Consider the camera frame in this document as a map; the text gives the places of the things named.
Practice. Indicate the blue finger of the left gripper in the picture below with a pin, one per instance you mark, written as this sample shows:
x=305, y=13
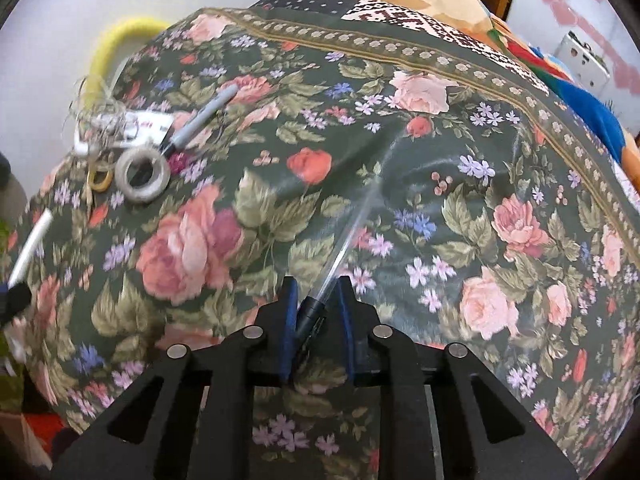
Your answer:
x=13, y=301

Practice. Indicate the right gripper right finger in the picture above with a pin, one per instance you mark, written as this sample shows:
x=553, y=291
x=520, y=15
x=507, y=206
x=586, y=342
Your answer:
x=444, y=415

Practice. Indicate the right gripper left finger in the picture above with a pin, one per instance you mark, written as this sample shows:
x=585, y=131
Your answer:
x=189, y=414

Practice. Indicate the clear pen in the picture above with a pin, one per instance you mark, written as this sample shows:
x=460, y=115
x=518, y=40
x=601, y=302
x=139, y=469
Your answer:
x=310, y=311

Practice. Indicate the white tape roll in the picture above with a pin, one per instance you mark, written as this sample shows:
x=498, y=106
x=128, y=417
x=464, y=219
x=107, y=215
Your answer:
x=141, y=174

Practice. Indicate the white paper packet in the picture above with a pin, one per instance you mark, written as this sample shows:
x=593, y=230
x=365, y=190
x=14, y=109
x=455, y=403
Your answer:
x=103, y=131

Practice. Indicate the grey marker pen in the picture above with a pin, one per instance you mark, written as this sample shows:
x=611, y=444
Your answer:
x=181, y=138

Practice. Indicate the white disposable razor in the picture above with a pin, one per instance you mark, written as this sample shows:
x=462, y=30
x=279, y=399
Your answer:
x=36, y=236

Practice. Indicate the yellow foam tube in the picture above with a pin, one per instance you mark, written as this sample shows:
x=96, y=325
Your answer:
x=111, y=52

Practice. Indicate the floral bed quilt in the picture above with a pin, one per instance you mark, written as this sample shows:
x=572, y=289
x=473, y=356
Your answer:
x=496, y=216

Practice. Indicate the colourful patchwork blanket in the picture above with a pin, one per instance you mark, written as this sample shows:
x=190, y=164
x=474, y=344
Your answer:
x=597, y=117

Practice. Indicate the white storage box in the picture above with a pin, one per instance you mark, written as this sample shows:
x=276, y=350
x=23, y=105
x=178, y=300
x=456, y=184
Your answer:
x=586, y=68

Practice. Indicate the white wardrobe with hearts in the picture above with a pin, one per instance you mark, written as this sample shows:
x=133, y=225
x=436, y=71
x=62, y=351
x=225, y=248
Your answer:
x=544, y=23

